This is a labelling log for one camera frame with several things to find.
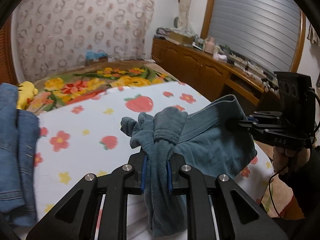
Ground teal green shorts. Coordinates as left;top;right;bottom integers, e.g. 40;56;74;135
121;95;257;237

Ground right hand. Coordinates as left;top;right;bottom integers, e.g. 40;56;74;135
273;146;310;174

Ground brown wooden sideboard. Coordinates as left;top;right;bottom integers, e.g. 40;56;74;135
151;37;280;114

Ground pink bottle on sideboard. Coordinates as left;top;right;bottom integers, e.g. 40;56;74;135
204;36;215;55

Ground white floral strawberry sheet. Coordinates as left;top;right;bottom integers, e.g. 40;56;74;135
15;80;275;240

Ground grey window shutter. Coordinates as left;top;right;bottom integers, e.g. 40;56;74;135
208;0;300;72

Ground cardboard box on sideboard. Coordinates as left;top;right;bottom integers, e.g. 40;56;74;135
169;31;194;45

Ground folded blue jeans stack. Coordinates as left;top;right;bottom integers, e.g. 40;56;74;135
1;83;40;227

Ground floral fleece blanket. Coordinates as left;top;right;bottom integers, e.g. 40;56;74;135
27;60;176;115

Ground yellow plush toy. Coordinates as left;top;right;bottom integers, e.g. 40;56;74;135
17;81;39;110

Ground blue item on box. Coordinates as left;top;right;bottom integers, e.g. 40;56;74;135
85;50;108;64

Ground pink circle pattern curtain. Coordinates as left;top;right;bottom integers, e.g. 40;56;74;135
15;0;154;81

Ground black camera box right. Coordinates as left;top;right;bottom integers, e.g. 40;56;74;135
275;72;316;139

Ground black cable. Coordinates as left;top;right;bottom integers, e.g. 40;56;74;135
267;164;291;218

